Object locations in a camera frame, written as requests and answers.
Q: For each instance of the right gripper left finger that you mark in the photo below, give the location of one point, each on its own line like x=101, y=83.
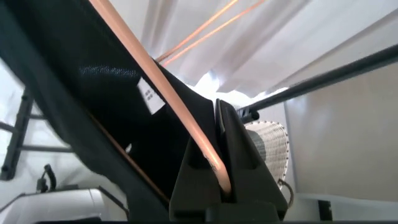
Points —
x=189, y=186

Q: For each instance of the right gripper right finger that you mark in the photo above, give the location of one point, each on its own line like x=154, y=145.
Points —
x=252, y=183

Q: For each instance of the pink clothes hanger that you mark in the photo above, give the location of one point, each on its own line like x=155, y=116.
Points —
x=199, y=29
x=158, y=77

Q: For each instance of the black short-sleeved shirt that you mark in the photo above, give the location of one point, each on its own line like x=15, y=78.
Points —
x=93, y=93

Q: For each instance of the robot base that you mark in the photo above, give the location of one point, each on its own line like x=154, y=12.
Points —
x=62, y=205

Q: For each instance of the white laundry basket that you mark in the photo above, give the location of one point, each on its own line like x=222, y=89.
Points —
x=267, y=146

